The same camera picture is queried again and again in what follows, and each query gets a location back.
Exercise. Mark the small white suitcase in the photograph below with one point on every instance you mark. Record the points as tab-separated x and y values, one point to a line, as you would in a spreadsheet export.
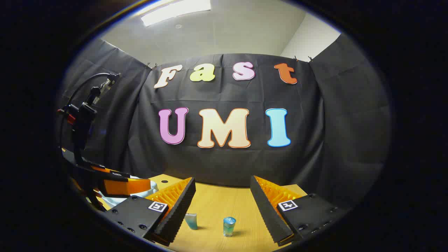
112	201

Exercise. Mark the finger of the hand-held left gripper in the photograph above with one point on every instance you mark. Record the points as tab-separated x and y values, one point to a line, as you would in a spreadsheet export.
105	169
129	186

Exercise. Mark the teal skin care tube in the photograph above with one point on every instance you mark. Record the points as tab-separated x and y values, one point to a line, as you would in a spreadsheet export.
191	221

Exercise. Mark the ceiling light panel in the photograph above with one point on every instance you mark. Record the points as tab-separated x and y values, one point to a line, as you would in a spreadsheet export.
175	10

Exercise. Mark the blue green skin care bottle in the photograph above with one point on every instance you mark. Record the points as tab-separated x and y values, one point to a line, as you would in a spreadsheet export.
229	226

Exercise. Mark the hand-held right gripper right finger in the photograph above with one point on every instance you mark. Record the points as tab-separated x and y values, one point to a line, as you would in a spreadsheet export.
267	213

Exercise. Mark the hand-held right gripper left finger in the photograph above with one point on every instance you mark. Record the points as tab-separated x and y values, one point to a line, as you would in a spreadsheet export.
176	213

